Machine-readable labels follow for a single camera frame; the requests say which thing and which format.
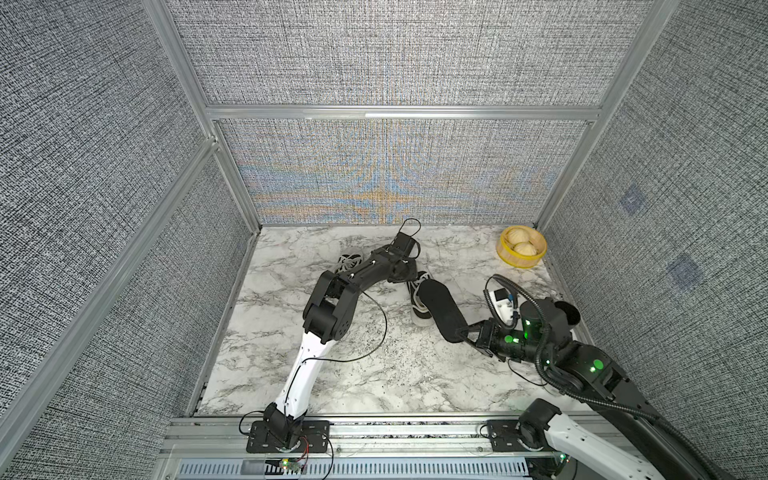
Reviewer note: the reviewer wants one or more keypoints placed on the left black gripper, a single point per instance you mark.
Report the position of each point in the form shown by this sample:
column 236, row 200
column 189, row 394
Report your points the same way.
column 411, row 276

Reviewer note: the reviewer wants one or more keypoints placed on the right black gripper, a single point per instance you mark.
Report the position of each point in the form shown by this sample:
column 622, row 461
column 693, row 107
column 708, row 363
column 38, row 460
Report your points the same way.
column 480, row 335

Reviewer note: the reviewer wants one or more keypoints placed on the black canvas sneaker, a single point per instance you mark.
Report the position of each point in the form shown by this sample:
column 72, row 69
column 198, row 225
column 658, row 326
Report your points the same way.
column 421, row 315
column 348, row 261

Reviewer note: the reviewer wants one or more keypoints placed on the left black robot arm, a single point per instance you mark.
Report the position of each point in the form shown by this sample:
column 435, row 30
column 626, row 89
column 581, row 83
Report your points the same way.
column 327, row 318

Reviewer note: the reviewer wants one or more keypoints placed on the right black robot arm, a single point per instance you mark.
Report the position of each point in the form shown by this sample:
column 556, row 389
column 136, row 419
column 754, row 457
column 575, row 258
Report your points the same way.
column 541, row 335

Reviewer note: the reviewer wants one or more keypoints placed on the lower beige bun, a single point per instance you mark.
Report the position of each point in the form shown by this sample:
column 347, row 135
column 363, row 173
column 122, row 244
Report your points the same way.
column 525, row 249

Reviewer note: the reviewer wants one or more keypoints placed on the beige bun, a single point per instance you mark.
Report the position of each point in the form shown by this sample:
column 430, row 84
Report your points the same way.
column 525, row 249
column 517, row 235

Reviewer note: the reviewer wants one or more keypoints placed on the yellow bamboo steamer basket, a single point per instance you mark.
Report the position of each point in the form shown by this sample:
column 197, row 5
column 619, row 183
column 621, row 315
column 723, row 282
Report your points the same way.
column 505, row 251

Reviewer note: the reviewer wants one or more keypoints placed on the upper beige bun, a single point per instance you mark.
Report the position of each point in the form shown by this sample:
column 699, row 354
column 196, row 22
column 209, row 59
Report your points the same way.
column 517, row 235

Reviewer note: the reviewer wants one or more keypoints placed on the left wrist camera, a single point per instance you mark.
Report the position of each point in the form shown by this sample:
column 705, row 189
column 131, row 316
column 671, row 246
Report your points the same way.
column 404, row 245

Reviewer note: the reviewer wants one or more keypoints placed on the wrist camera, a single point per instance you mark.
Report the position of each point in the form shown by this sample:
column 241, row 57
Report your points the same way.
column 505, row 305
column 404, row 245

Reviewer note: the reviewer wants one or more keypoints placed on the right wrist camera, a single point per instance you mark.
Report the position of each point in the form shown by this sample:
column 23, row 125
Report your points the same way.
column 505, row 305

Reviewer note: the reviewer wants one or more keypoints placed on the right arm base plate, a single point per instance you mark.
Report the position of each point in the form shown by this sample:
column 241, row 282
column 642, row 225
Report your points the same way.
column 508, row 436

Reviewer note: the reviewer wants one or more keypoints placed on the white slotted cable duct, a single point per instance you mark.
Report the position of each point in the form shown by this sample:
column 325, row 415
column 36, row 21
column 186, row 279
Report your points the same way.
column 361, row 468

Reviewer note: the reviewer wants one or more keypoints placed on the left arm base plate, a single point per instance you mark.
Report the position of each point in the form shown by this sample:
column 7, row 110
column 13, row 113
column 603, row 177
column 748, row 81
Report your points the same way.
column 306, row 436

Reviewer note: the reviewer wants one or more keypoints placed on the aluminium front rail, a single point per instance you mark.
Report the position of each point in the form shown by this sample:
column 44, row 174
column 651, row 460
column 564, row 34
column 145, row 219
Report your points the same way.
column 450, row 434

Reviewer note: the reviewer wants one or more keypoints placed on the aluminium enclosure frame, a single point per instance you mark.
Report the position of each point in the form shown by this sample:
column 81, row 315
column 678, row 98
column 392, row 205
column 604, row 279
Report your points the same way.
column 175, row 176

